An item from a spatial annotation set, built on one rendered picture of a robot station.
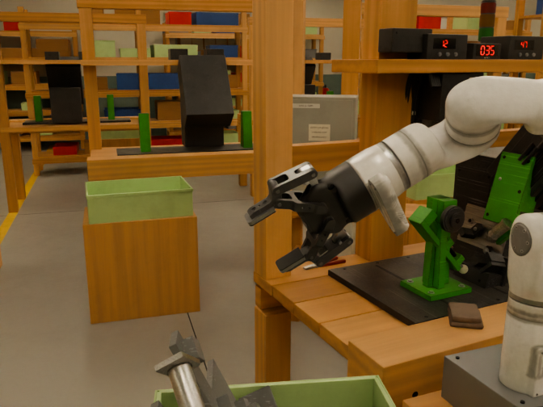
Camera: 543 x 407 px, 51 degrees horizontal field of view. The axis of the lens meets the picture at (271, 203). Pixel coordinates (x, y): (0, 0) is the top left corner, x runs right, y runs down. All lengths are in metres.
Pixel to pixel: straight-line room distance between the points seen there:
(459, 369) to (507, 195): 0.71
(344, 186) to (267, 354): 1.23
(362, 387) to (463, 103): 0.60
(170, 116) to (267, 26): 6.80
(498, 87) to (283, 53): 1.00
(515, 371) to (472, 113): 0.59
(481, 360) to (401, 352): 0.18
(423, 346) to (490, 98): 0.78
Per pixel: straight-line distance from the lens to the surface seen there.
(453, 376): 1.26
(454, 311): 1.52
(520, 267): 1.11
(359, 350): 1.36
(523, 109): 0.75
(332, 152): 1.88
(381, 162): 0.71
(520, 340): 1.15
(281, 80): 1.67
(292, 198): 0.71
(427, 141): 0.73
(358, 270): 1.82
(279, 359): 1.91
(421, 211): 1.61
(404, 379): 1.34
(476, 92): 0.74
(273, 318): 1.83
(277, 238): 1.74
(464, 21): 10.11
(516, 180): 1.79
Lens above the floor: 1.54
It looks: 14 degrees down
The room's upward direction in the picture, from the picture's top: straight up
